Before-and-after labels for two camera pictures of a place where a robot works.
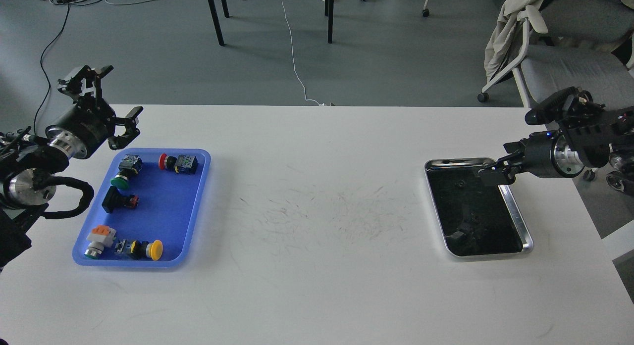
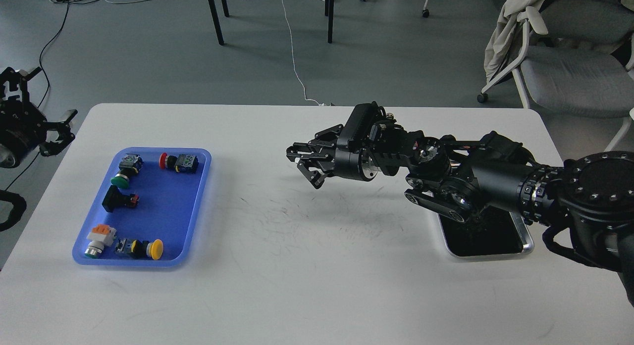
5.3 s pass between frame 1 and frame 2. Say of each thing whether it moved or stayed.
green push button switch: stayed
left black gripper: moved
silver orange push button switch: stayed
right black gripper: moved
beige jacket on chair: stayed
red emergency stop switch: stayed
